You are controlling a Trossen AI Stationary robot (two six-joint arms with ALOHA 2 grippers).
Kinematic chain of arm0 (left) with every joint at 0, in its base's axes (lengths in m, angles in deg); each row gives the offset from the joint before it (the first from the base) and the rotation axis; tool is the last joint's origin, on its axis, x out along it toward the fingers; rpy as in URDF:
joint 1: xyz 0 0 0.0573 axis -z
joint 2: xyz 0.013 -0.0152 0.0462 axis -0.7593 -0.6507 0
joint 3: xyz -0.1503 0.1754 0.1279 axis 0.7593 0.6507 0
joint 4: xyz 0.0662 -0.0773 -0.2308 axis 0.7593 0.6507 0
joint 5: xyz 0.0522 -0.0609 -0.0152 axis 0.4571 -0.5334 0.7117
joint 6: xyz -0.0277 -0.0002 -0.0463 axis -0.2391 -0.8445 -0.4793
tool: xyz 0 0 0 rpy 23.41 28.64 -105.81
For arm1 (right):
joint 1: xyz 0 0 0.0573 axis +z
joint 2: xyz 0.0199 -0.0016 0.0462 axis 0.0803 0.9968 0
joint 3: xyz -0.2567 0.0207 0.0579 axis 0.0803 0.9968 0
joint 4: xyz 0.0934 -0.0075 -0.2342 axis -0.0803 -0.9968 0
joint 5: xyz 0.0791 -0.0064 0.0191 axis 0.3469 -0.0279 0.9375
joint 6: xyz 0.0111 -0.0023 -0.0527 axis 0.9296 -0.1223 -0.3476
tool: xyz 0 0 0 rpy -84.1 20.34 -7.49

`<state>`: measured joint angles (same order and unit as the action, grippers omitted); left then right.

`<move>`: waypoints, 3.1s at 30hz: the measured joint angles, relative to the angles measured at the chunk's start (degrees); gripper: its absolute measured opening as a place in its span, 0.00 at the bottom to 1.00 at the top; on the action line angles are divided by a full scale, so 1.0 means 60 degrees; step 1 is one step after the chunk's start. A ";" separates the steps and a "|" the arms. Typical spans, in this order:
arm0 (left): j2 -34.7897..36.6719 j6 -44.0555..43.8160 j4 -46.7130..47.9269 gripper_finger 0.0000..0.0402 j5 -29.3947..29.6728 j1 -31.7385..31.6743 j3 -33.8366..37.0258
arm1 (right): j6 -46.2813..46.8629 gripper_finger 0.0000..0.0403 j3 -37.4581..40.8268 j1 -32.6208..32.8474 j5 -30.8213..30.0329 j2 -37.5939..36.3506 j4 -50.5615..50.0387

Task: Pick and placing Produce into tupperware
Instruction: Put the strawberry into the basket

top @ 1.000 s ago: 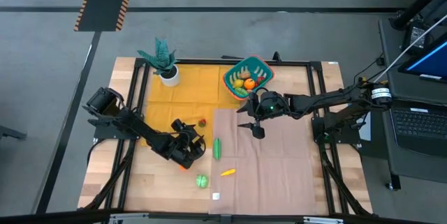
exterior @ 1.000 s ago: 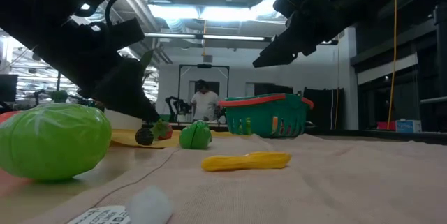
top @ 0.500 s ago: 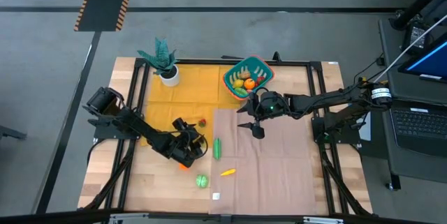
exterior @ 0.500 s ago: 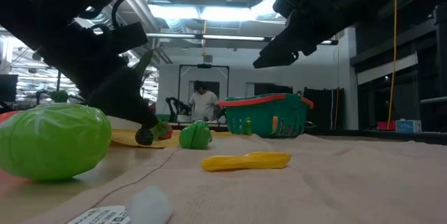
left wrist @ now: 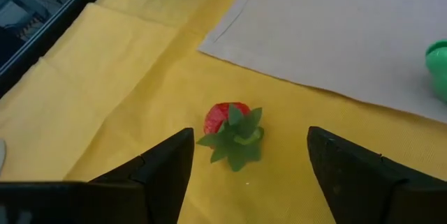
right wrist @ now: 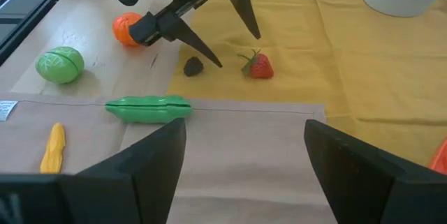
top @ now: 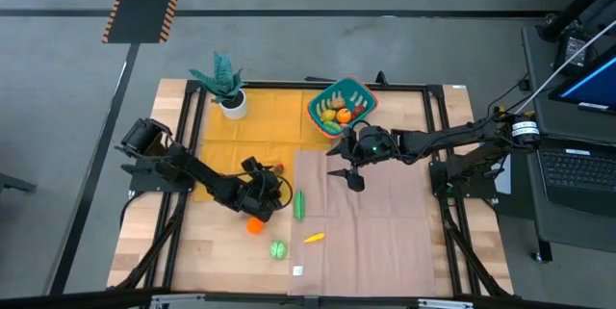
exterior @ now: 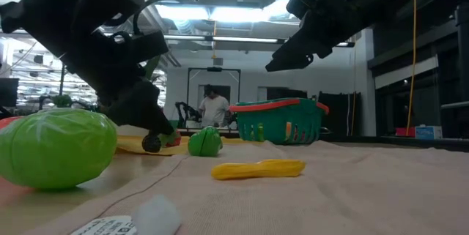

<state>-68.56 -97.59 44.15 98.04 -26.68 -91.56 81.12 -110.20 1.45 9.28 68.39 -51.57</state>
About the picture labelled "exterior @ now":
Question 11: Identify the red box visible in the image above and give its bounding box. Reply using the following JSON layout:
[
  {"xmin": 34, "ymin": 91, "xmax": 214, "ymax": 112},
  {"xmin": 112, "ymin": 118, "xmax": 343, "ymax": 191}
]
[{"xmin": 394, "ymin": 127, "xmax": 417, "ymax": 138}]

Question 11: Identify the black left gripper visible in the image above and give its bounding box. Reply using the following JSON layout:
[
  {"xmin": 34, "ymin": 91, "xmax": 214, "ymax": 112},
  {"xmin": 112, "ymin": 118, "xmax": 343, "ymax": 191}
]
[{"xmin": 60, "ymin": 28, "xmax": 177, "ymax": 136}]

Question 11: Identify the yellow hanging cord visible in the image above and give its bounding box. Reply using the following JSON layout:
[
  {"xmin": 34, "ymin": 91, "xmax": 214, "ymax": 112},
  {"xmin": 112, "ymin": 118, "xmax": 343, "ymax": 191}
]
[{"xmin": 405, "ymin": 0, "xmax": 419, "ymax": 137}]

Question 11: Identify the teal basket with orange rim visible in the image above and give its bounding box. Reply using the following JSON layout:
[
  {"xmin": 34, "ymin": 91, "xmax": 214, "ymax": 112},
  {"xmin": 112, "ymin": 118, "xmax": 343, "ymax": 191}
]
[{"xmin": 229, "ymin": 97, "xmax": 330, "ymax": 146}]

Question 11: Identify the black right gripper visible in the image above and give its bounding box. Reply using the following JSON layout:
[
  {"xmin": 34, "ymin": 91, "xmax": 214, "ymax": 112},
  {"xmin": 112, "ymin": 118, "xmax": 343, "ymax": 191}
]
[{"xmin": 265, "ymin": 0, "xmax": 383, "ymax": 73}]

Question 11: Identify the white foam cube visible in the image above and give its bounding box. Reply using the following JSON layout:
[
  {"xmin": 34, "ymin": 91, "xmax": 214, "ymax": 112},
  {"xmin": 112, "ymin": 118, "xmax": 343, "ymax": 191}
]
[{"xmin": 130, "ymin": 194, "xmax": 183, "ymax": 235}]

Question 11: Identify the blue white box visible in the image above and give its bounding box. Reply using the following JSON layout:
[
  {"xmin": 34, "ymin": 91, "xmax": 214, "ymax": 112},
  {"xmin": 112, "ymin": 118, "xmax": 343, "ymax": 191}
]
[{"xmin": 415, "ymin": 125, "xmax": 443, "ymax": 141}]

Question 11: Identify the black background rig frame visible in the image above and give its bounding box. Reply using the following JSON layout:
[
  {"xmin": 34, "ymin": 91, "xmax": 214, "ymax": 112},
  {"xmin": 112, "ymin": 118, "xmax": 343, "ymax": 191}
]
[{"xmin": 185, "ymin": 67, "xmax": 243, "ymax": 130}]

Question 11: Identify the person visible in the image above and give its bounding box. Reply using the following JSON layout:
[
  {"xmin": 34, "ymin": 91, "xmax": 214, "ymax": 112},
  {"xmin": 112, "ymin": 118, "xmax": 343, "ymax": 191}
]
[{"xmin": 197, "ymin": 83, "xmax": 231, "ymax": 129}]

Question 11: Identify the green toy pea pod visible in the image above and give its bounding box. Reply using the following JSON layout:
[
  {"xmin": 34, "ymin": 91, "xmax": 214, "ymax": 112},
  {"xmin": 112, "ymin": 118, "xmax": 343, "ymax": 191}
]
[{"xmin": 187, "ymin": 125, "xmax": 224, "ymax": 157}]

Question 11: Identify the red toy strawberry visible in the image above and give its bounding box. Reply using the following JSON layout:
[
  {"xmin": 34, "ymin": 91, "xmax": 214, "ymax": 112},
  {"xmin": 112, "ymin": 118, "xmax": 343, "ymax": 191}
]
[{"xmin": 160, "ymin": 129, "xmax": 182, "ymax": 148}]

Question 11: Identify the yellow toy corn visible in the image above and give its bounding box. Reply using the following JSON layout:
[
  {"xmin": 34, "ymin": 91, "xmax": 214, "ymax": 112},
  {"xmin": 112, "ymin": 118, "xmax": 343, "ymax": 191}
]
[{"xmin": 210, "ymin": 158, "xmax": 307, "ymax": 182}]

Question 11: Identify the white printed paper label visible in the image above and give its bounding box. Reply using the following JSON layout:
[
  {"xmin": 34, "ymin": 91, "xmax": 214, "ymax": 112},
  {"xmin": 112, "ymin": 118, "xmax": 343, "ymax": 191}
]
[{"xmin": 69, "ymin": 215, "xmax": 137, "ymax": 235}]

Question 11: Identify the dark toy blackberry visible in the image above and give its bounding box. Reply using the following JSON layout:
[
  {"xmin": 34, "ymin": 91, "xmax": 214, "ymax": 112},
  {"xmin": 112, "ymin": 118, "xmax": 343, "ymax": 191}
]
[{"xmin": 141, "ymin": 133, "xmax": 163, "ymax": 154}]

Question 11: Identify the pale pink cloth mat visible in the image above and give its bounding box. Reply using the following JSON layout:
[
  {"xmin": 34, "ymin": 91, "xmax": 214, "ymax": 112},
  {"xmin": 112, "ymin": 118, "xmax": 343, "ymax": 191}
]
[{"xmin": 69, "ymin": 140, "xmax": 469, "ymax": 235}]

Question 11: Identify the orange toy pumpkin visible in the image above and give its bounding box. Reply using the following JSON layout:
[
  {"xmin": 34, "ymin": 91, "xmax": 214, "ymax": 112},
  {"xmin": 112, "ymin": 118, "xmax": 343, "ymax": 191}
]
[{"xmin": 0, "ymin": 115, "xmax": 23, "ymax": 130}]

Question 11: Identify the green toy cabbage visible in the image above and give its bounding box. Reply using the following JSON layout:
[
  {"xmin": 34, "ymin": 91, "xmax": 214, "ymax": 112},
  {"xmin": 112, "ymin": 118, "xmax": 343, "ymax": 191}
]
[{"xmin": 0, "ymin": 108, "xmax": 118, "ymax": 191}]

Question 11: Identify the yellow cloth mat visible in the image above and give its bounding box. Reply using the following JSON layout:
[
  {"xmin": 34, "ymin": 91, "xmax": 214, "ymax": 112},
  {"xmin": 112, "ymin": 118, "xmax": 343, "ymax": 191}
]
[{"xmin": 115, "ymin": 135, "xmax": 265, "ymax": 157}]

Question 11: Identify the black background monitor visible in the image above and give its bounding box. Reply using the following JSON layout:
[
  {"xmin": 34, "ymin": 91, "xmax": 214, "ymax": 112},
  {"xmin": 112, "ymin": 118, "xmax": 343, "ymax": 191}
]
[{"xmin": 0, "ymin": 77, "xmax": 20, "ymax": 108}]

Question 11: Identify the black background cabinet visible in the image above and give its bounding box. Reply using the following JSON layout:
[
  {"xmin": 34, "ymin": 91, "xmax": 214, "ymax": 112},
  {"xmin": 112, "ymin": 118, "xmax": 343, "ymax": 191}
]
[{"xmin": 317, "ymin": 91, "xmax": 363, "ymax": 137}]

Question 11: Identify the long ceiling light bar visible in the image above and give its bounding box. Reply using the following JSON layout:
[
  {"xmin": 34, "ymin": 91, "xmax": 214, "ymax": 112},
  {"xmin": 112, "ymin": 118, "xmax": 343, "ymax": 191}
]
[{"xmin": 163, "ymin": 34, "xmax": 356, "ymax": 48}]

